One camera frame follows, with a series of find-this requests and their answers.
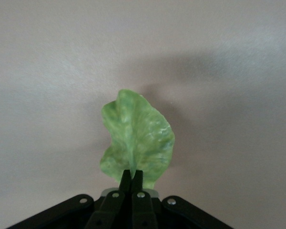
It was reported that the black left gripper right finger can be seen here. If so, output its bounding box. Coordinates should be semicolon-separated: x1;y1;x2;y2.
130;169;158;229

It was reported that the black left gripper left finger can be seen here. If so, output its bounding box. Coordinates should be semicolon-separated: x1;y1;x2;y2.
84;169;132;229

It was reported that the green lettuce leaf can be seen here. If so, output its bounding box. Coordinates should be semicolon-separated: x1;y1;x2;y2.
99;88;176;189

